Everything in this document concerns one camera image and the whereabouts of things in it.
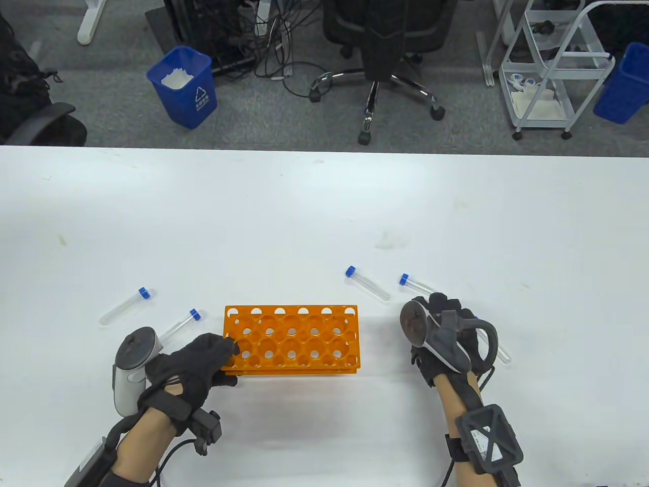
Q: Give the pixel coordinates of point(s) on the grey forearm pack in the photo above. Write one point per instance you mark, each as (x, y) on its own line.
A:
(88, 464)

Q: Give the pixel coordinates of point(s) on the black cross-braced wrist camera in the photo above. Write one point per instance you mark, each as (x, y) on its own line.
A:
(489, 439)

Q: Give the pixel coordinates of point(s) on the white bag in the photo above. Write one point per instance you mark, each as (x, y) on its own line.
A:
(540, 101)

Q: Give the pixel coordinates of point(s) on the person's right fingers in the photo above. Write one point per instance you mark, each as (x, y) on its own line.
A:
(440, 303)

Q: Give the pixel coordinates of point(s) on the person's left forearm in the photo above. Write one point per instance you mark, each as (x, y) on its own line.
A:
(152, 444)

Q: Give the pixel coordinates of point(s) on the black office chair chrome base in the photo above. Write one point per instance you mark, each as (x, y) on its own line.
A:
(390, 30)

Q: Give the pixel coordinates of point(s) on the black computer tower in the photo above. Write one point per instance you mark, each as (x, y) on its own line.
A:
(213, 25)

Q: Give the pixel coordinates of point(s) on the white power strip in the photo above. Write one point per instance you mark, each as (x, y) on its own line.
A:
(262, 18)

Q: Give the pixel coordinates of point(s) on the grey white hand controller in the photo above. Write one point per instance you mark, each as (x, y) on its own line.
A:
(127, 373)

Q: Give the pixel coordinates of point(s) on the person's right forearm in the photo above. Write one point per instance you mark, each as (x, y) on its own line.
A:
(456, 401)

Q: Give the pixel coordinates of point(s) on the plain blue bin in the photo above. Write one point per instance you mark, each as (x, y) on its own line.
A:
(621, 86)

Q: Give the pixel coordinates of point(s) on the person's right hand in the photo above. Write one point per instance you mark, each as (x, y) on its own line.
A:
(447, 305)

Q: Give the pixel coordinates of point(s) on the blue bin with white symbol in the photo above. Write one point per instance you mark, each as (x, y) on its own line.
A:
(187, 101)

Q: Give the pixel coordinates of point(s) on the person's left thumb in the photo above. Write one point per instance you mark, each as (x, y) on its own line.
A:
(225, 380)

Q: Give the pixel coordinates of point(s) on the blue-capped clear test tube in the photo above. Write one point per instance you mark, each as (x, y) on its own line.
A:
(183, 323)
(367, 283)
(418, 286)
(124, 307)

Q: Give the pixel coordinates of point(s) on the dark grey hand controller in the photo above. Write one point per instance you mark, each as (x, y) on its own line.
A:
(446, 342)

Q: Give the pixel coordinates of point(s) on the crumpled white paper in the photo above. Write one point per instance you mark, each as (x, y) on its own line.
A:
(176, 79)

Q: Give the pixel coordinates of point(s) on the orange test tube rack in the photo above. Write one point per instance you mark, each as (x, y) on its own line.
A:
(299, 341)

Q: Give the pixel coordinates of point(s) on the white desk frame leg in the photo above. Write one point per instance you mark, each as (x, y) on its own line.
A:
(494, 45)

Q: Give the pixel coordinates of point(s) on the black armchair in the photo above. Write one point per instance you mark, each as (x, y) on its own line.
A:
(28, 101)

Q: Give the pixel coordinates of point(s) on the person's left hand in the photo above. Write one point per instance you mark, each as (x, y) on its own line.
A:
(195, 361)

